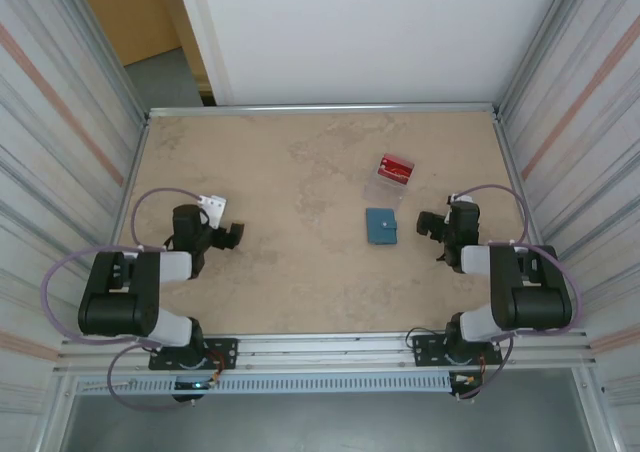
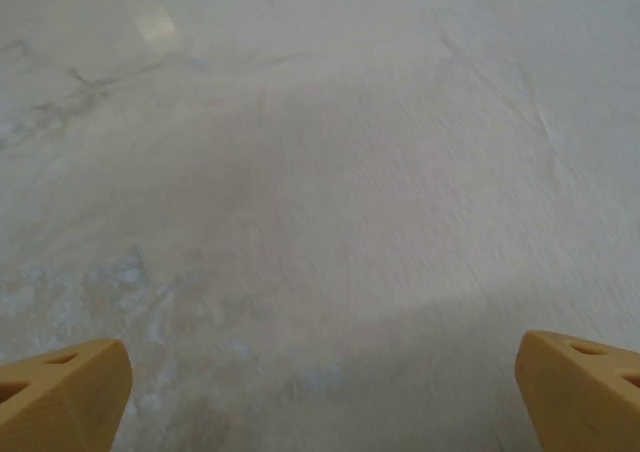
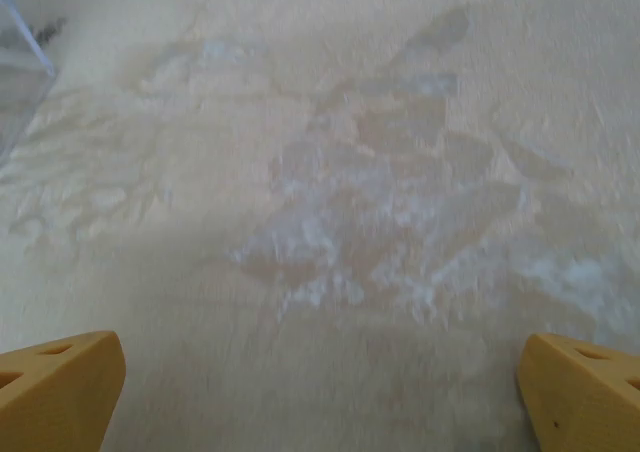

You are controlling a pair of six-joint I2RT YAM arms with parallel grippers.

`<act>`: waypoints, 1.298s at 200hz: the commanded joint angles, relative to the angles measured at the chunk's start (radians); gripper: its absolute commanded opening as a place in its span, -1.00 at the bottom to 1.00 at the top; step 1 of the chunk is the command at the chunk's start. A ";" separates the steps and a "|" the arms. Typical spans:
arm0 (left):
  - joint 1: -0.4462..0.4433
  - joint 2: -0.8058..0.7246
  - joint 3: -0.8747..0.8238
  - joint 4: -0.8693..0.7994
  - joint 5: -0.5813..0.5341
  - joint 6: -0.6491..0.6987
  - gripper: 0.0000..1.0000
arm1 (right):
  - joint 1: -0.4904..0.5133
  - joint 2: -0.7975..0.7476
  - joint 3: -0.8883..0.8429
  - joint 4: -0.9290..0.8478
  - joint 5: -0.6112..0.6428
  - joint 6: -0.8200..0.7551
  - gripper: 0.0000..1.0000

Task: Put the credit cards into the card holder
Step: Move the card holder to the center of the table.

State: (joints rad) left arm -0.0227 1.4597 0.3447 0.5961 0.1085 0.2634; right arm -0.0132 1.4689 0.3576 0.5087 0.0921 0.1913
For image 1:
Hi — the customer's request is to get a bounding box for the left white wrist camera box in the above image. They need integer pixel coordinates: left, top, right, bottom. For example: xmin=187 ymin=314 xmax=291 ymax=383
xmin=197 ymin=193 xmax=228 ymax=230

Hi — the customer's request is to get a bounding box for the aluminium table side rail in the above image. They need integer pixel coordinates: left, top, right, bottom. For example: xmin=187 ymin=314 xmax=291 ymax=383
xmin=492 ymin=109 xmax=569 ymax=328
xmin=91 ymin=113 xmax=153 ymax=336

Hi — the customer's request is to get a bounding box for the blue card holder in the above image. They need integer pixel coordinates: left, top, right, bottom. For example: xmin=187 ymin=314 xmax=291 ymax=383
xmin=365 ymin=207 xmax=400 ymax=247

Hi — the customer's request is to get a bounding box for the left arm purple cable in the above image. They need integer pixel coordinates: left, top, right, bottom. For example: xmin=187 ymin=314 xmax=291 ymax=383
xmin=40 ymin=187 xmax=207 ymax=413

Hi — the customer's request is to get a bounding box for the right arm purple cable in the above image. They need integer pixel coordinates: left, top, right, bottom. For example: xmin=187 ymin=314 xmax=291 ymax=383
xmin=449 ymin=184 xmax=584 ymax=401

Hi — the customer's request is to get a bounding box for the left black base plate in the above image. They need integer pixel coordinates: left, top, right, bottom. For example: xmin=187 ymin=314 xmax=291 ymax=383
xmin=148 ymin=337 xmax=239 ymax=372

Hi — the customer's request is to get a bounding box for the clear plastic card box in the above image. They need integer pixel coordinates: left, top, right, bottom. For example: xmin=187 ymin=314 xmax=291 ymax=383
xmin=363 ymin=153 xmax=417 ymax=209

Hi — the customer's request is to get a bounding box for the grey slotted cable duct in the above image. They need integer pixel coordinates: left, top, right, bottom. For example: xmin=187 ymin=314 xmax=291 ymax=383
xmin=74 ymin=374 xmax=454 ymax=397

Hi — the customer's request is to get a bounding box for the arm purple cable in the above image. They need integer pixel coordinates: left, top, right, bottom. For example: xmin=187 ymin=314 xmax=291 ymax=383
xmin=449 ymin=184 xmax=584 ymax=401
xmin=40 ymin=187 xmax=207 ymax=413

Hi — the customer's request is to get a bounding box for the aluminium table edge rail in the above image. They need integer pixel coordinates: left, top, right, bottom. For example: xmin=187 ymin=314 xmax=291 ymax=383
xmin=146 ymin=102 xmax=503 ymax=119

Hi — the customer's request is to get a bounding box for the red orange wire bundle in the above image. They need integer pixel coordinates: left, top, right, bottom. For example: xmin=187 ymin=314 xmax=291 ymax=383
xmin=202 ymin=350 xmax=226 ymax=389
xmin=452 ymin=354 xmax=489 ymax=389

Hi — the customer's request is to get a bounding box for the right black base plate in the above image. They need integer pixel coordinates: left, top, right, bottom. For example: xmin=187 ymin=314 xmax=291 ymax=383
xmin=411 ymin=332 xmax=503 ymax=369

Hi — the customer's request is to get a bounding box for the brown wooden door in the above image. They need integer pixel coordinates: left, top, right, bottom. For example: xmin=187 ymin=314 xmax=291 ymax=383
xmin=72 ymin=0 xmax=209 ymax=68

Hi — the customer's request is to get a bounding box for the long aluminium mounting rail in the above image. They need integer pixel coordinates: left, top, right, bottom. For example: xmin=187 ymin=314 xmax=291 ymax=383
xmin=58 ymin=327 xmax=599 ymax=376

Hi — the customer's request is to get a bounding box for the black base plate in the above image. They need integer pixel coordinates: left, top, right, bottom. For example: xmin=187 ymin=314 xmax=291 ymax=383
xmin=148 ymin=337 xmax=239 ymax=372
xmin=411 ymin=332 xmax=503 ymax=369

